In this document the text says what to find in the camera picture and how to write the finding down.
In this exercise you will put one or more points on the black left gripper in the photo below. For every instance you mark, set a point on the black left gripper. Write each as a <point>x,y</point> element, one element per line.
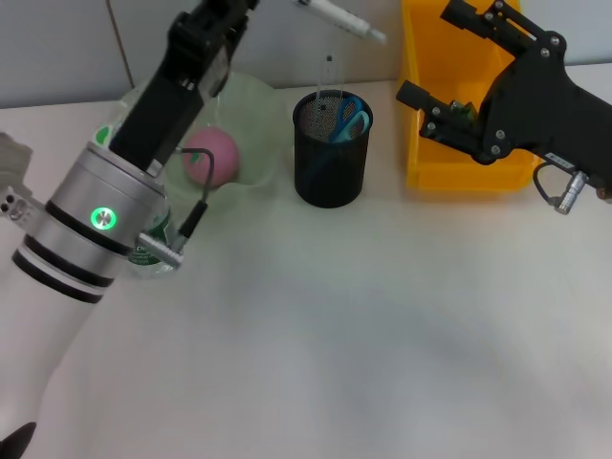
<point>177,95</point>

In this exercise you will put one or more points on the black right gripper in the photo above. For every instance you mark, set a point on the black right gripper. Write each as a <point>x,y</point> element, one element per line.
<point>540,110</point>

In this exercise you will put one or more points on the green plastic wrapper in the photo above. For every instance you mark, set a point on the green plastic wrapper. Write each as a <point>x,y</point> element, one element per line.
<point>461,109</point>

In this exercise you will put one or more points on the blue scissors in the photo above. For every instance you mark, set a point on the blue scissors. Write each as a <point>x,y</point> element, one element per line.
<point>354,115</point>

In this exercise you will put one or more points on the grey clear ballpoint pen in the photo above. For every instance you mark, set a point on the grey clear ballpoint pen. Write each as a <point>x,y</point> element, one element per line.
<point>344,19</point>

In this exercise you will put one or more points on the pink peach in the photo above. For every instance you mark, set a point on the pink peach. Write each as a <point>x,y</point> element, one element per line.
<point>225,143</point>

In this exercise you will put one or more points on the transparent plastic ruler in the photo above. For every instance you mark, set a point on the transparent plastic ruler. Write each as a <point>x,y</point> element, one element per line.
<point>326,81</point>

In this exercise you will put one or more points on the clear green-label water bottle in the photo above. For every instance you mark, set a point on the clear green-label water bottle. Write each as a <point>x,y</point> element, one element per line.
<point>148,248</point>

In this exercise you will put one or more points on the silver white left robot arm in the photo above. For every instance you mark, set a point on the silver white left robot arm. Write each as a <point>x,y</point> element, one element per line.
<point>72,239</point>

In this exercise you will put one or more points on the pale green glass fruit bowl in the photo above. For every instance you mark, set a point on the pale green glass fruit bowl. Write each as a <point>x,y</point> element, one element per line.
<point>258,119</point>

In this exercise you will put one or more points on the black mesh pen holder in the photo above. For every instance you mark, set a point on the black mesh pen holder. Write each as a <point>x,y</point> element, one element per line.
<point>330,181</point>

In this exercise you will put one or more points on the yellow plastic bin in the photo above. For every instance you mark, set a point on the yellow plastic bin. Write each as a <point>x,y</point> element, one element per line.
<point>454,167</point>

